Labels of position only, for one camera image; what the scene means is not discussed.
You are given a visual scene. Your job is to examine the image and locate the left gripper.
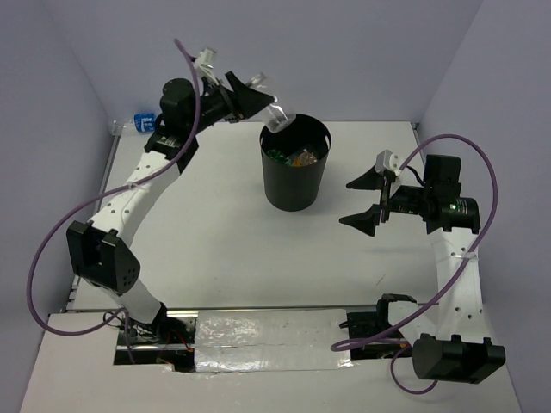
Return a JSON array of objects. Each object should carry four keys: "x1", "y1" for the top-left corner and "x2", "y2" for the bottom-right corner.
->
[{"x1": 185, "y1": 71, "x2": 272, "y2": 135}]

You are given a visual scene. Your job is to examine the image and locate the clear plastic cup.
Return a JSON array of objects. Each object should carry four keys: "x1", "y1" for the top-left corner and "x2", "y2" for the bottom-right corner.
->
[{"x1": 247, "y1": 72, "x2": 296, "y2": 133}]

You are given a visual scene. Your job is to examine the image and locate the green plastic bottle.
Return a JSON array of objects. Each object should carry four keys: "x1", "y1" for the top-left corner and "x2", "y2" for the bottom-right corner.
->
[{"x1": 266, "y1": 149, "x2": 288, "y2": 164}]

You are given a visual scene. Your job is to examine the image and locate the orange juice bottle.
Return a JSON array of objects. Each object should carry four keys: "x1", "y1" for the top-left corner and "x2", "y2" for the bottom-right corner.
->
[{"x1": 288, "y1": 149, "x2": 318, "y2": 167}]

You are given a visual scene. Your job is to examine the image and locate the clear bottle blue label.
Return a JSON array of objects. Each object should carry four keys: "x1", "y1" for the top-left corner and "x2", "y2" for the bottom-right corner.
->
[{"x1": 108, "y1": 113, "x2": 157, "y2": 136}]

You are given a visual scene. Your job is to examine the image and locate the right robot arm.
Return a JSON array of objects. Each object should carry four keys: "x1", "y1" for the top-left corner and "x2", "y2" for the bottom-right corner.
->
[{"x1": 339, "y1": 150, "x2": 506, "y2": 384}]

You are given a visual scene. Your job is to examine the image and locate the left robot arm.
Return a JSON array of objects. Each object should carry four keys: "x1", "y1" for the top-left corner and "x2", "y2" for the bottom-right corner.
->
[{"x1": 66, "y1": 72, "x2": 274, "y2": 343}]

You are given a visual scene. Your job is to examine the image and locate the black plastic bin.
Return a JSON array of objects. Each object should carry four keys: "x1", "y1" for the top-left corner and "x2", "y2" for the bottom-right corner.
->
[{"x1": 259, "y1": 114, "x2": 331, "y2": 212}]

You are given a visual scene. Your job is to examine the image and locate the silver tape sheet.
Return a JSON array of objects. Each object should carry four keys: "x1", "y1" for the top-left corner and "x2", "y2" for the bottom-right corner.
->
[{"x1": 194, "y1": 309, "x2": 353, "y2": 373}]

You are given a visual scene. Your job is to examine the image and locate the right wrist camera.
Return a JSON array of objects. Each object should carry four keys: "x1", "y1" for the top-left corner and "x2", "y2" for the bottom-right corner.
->
[{"x1": 375, "y1": 150, "x2": 404, "y2": 176}]

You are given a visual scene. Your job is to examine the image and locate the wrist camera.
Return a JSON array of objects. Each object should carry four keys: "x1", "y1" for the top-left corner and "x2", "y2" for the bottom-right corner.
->
[
  {"x1": 193, "y1": 47, "x2": 218, "y2": 84},
  {"x1": 375, "y1": 150, "x2": 404, "y2": 176}
]

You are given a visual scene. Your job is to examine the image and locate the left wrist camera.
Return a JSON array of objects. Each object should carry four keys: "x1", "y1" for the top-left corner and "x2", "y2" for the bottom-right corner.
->
[{"x1": 193, "y1": 47, "x2": 218, "y2": 84}]

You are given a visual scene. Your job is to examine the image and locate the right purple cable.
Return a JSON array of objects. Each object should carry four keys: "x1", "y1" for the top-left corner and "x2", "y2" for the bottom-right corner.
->
[{"x1": 330, "y1": 134, "x2": 498, "y2": 395}]

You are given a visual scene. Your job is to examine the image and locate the purple cable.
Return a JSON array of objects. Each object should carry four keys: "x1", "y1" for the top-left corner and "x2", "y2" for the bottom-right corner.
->
[
  {"x1": 28, "y1": 38, "x2": 203, "y2": 336},
  {"x1": 330, "y1": 134, "x2": 498, "y2": 395}
]

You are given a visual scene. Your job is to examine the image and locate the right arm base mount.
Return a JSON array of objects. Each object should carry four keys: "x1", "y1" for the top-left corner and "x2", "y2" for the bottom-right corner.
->
[{"x1": 339, "y1": 311, "x2": 407, "y2": 361}]

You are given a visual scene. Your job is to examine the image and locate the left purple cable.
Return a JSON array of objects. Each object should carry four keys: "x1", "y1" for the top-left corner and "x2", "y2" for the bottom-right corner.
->
[{"x1": 28, "y1": 38, "x2": 203, "y2": 336}]

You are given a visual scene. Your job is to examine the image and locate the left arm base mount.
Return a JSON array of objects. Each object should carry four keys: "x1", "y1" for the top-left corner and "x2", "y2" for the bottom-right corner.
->
[{"x1": 108, "y1": 315, "x2": 197, "y2": 373}]

